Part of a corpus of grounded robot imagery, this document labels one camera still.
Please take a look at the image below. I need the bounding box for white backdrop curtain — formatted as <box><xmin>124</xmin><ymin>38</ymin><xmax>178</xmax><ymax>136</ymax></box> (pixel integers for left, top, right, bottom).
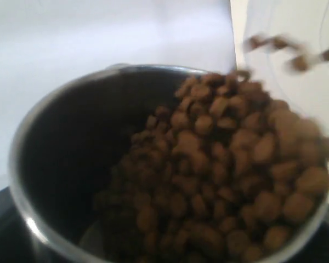
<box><xmin>0</xmin><ymin>0</ymin><xmax>235</xmax><ymax>190</ymax></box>

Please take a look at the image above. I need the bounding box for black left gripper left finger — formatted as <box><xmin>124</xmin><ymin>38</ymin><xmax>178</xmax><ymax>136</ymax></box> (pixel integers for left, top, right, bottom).
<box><xmin>0</xmin><ymin>187</ymin><xmax>40</xmax><ymax>262</ymax></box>

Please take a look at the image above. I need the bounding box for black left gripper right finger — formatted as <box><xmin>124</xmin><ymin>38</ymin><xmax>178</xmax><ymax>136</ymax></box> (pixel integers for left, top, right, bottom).
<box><xmin>310</xmin><ymin>209</ymin><xmax>329</xmax><ymax>262</ymax></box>

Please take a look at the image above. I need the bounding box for steel mug with kibble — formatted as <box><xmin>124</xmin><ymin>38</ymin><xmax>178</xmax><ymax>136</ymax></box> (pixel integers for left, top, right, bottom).
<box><xmin>9</xmin><ymin>65</ymin><xmax>329</xmax><ymax>262</ymax></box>

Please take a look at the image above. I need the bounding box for clear plastic tall container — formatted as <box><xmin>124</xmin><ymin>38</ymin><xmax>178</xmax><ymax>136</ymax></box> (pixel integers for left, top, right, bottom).
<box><xmin>231</xmin><ymin>1</ymin><xmax>329</xmax><ymax>135</ymax></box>

